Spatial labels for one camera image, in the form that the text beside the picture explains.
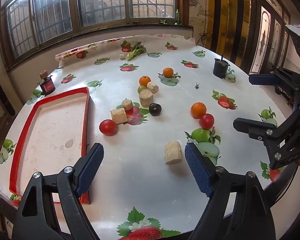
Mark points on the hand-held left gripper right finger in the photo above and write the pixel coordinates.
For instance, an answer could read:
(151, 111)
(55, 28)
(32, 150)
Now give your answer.
(197, 170)

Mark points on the small beige piece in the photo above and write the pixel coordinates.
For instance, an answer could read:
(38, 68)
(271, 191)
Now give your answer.
(122, 56)

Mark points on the orange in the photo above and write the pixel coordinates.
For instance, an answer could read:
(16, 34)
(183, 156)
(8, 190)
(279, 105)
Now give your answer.
(168, 72)
(145, 81)
(198, 110)

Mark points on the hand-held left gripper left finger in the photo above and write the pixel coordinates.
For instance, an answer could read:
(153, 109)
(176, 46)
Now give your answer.
(91, 167)

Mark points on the red rimmed white tray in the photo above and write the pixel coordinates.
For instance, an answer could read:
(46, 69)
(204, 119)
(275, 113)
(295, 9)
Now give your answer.
(55, 135)

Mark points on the small green fruit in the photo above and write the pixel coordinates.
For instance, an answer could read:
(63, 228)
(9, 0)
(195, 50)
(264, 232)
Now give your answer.
(141, 90)

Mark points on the red tomato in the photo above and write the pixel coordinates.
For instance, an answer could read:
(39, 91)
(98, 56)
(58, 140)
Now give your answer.
(207, 121)
(108, 127)

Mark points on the dark purple plum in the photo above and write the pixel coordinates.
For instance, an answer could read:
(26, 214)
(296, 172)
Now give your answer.
(155, 109)

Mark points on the green leafy vegetable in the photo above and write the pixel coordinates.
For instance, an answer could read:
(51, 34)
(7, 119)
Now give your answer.
(136, 51)

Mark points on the stained glass door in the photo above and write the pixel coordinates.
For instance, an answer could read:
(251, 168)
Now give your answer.
(265, 35)

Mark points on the black cup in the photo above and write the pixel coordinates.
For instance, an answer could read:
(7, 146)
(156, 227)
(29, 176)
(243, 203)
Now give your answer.
(219, 68)

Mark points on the barred window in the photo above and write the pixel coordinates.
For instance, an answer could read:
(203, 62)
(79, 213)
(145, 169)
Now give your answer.
(97, 2)

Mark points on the black motor with red label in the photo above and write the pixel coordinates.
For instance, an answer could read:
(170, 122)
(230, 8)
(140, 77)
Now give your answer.
(48, 86)

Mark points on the beige sugarcane chunk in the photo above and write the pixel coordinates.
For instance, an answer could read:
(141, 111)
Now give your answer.
(127, 104)
(173, 153)
(146, 98)
(119, 116)
(153, 87)

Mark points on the fruit print tablecloth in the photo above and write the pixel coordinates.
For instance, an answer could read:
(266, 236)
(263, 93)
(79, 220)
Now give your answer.
(140, 185)

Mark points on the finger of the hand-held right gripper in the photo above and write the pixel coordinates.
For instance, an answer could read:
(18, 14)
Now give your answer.
(262, 80)
(247, 126)

